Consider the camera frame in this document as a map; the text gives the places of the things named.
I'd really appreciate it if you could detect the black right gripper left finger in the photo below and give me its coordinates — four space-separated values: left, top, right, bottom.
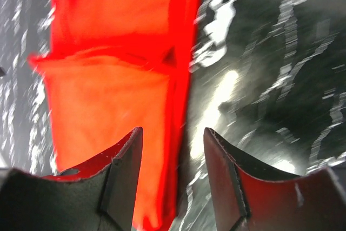
1 127 143 230

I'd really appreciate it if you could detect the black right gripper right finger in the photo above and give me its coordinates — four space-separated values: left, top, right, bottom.
203 128 345 230

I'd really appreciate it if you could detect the red t-shirt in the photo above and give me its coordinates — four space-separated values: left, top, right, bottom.
30 0 199 230

